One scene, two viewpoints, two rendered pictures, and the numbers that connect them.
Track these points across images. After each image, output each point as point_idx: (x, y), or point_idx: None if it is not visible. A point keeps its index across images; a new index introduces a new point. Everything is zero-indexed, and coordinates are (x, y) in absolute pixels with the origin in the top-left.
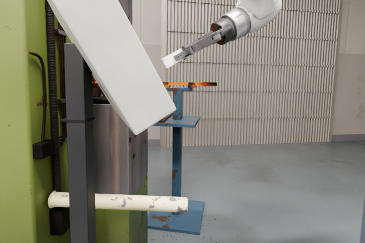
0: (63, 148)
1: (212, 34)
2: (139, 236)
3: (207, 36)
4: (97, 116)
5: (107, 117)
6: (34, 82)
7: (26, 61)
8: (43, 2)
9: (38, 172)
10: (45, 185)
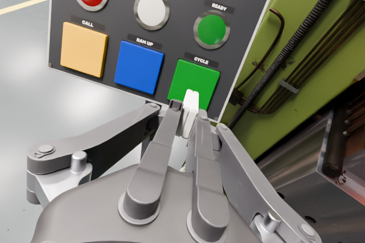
0: (258, 119)
1: (71, 137)
2: None
3: (98, 128)
4: (309, 142)
5: (305, 153)
6: (262, 42)
7: (266, 16)
8: None
9: None
10: (224, 116)
